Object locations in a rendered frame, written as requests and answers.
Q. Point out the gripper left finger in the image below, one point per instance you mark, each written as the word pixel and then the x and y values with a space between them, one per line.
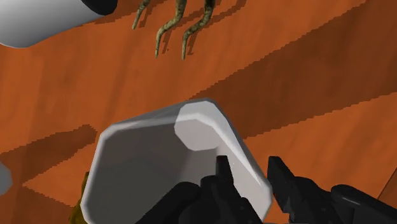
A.
pixel 221 192

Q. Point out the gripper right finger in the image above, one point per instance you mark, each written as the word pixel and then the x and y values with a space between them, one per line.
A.
pixel 297 195

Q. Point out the white faceted cup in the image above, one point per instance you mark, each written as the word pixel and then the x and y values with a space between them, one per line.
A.
pixel 139 167

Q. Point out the olive yellow object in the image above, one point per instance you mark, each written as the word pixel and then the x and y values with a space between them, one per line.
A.
pixel 77 214

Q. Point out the olive green tentacled figure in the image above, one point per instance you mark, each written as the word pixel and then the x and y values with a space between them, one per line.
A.
pixel 175 21

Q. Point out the grey rounded object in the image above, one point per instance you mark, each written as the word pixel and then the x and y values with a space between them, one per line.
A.
pixel 4 180

